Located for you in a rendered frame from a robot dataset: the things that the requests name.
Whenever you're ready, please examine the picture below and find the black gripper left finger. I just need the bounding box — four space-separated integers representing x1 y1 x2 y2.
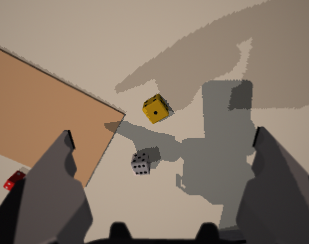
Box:
0 130 93 244

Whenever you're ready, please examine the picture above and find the tan flat mat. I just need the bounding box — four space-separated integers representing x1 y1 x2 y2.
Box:
0 49 125 189

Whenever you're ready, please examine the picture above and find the red die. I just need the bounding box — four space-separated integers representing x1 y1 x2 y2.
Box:
3 171 25 190

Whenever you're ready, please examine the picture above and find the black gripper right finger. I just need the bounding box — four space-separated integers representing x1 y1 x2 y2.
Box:
236 127 309 244

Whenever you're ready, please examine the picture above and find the yellow die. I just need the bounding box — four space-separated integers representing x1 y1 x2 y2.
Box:
142 94 169 124

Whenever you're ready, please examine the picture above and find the white die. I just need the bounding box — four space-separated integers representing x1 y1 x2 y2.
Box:
131 152 151 176

